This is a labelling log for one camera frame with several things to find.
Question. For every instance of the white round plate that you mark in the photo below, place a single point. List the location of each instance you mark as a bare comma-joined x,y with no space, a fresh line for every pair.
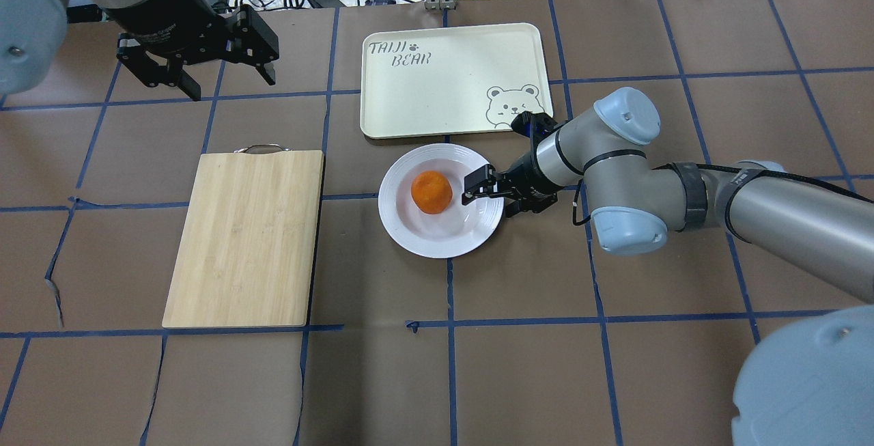
457,230

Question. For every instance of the cream bear tray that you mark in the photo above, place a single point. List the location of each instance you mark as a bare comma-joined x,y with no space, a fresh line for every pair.
450,81

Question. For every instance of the orange fruit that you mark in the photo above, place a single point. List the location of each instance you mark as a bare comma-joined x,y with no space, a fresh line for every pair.
431,192

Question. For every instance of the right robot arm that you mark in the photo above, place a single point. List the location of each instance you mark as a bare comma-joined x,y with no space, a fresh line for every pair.
809,383

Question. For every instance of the wooden cutting board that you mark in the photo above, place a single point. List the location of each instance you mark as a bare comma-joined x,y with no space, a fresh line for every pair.
246,255

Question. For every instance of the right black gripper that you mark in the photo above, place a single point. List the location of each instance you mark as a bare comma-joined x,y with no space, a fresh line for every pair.
526,179

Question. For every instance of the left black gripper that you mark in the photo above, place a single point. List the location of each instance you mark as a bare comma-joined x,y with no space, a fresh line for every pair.
166,14

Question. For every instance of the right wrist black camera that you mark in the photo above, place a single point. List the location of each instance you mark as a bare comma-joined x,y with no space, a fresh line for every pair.
536,126

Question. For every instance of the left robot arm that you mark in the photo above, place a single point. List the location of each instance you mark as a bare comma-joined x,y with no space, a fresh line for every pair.
159,39

